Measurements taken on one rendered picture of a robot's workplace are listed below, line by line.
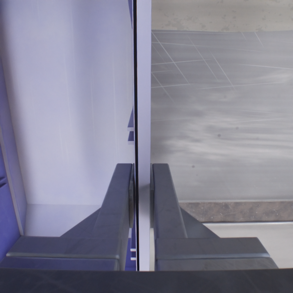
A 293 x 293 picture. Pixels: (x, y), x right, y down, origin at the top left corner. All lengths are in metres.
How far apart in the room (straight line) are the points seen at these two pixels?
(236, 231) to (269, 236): 0.05
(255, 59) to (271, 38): 0.03
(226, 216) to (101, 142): 0.21
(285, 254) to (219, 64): 0.31
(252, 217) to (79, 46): 0.33
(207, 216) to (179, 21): 0.26
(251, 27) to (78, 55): 0.20
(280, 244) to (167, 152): 0.24
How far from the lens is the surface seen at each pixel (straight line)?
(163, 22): 0.27
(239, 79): 0.28
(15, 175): 0.32
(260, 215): 0.37
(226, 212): 0.35
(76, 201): 0.32
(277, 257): 0.43
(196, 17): 0.28
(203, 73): 0.27
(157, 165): 0.15
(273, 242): 0.40
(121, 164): 0.15
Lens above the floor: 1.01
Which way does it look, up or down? 73 degrees down
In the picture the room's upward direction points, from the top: 180 degrees counter-clockwise
